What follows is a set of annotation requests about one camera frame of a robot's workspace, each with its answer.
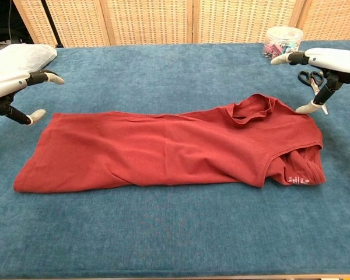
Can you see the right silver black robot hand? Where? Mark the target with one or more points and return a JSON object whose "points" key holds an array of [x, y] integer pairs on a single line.
{"points": [[338, 62]]}

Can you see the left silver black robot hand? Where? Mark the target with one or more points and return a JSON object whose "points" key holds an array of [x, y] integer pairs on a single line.
{"points": [[0, 90]]}

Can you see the red t-shirt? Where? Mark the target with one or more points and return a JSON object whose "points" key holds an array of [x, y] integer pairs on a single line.
{"points": [[134, 151]]}

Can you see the plain white frosted bag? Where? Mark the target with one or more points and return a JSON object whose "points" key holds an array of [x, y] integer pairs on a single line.
{"points": [[23, 56]]}

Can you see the clear jar of binder clips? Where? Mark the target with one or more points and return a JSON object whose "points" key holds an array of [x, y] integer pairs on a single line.
{"points": [[283, 38]]}

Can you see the wicker folding screen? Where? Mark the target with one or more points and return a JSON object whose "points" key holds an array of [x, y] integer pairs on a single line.
{"points": [[148, 20]]}

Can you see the blue carpet table cover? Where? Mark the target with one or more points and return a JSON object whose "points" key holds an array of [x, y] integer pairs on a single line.
{"points": [[175, 233]]}

